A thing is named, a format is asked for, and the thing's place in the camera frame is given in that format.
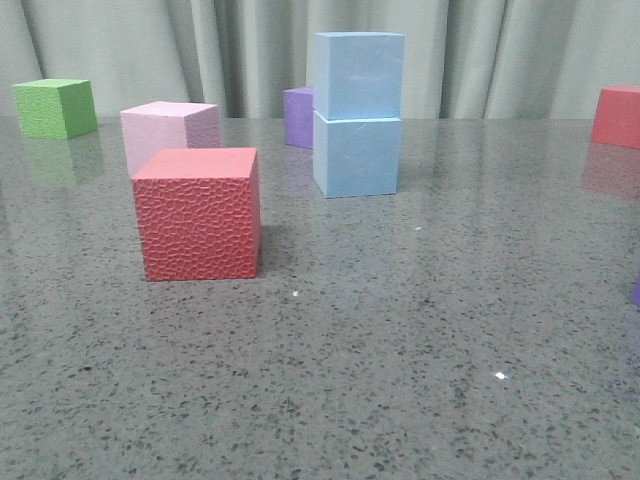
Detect red cube at right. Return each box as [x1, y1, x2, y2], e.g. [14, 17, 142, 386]
[591, 85, 640, 149]

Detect large red textured cube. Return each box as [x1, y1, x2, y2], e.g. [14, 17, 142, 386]
[132, 147, 261, 281]

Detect pink foam cube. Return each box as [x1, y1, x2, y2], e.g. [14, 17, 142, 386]
[120, 101, 221, 177]

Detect light blue foam cube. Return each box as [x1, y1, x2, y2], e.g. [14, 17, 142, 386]
[313, 112, 402, 198]

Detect purple foam cube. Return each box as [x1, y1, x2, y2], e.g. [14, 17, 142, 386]
[283, 86, 313, 149]

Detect purple cube at edge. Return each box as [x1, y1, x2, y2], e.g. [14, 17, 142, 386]
[631, 275, 640, 306]

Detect green foam cube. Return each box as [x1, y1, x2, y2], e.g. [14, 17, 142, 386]
[12, 79, 98, 139]

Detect grey-green curtain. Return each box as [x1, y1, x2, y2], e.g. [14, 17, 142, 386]
[1, 1, 639, 119]

